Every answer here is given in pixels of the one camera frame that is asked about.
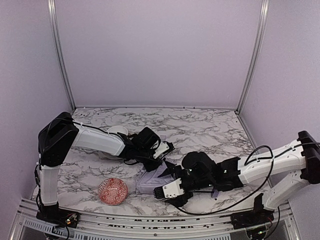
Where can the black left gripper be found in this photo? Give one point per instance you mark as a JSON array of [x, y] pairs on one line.
[[152, 164]]

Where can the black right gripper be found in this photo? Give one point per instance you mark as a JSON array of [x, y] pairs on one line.
[[178, 176]]

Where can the lilac folding umbrella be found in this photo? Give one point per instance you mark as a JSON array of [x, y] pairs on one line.
[[148, 181]]

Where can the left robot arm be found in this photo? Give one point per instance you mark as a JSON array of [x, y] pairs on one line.
[[62, 133]]

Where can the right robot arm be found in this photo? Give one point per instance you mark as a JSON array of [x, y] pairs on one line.
[[300, 159]]

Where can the white bowl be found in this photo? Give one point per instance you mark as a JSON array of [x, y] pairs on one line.
[[118, 129]]

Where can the patterned plate under bowl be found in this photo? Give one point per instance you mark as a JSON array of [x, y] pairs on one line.
[[108, 156]]

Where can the red patterned bowl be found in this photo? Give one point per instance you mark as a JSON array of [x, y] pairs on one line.
[[112, 191]]

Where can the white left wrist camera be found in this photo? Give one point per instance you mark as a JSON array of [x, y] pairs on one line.
[[163, 149]]

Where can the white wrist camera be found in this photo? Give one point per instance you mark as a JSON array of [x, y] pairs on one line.
[[170, 190], [163, 149]]

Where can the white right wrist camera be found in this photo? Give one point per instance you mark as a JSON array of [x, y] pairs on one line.
[[170, 190]]

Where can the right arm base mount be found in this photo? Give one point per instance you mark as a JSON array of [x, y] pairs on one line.
[[257, 216]]

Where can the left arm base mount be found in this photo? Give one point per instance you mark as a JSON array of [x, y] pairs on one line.
[[61, 217]]

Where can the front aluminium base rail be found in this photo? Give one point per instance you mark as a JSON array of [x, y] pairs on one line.
[[102, 226]]

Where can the left aluminium frame post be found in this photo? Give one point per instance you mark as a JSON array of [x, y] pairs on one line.
[[59, 53]]

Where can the aluminium frame post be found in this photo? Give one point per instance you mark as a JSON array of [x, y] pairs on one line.
[[257, 47], [59, 53]]

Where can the right aluminium frame post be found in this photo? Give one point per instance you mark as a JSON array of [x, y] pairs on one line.
[[257, 47]]

